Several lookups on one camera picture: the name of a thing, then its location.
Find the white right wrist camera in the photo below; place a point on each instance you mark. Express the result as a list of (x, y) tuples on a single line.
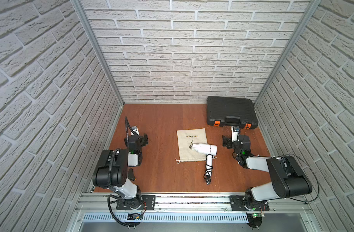
[(235, 133)]

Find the small black object on table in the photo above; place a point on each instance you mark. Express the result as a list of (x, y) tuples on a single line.
[(131, 175)]

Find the black plastic tool case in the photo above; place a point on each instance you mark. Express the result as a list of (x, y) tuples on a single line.
[(229, 111)]

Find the aluminium mounting rail frame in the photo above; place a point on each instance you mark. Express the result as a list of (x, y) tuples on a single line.
[(197, 207)]

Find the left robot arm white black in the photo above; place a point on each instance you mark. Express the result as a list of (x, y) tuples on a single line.
[(112, 172)]

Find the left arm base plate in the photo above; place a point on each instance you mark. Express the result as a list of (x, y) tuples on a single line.
[(149, 201)]

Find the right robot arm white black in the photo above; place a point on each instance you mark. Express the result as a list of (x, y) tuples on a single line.
[(287, 177)]

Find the small green circuit board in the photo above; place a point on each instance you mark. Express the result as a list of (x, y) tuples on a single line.
[(135, 217)]

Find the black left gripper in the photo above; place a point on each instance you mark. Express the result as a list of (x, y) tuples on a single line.
[(143, 140)]

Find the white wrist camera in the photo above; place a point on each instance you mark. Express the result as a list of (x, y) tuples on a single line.
[(235, 133), (134, 130)]

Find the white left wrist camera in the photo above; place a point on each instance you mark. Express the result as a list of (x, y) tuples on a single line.
[(134, 130)]

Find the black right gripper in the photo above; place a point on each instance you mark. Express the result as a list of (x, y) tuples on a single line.
[(228, 142)]

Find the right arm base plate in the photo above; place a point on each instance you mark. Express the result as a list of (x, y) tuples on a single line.
[(237, 203)]

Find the beige linen drawstring bag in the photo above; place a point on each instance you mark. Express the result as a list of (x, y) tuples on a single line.
[(187, 138)]

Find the white hair dryer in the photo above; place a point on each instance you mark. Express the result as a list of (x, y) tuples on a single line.
[(210, 151)]

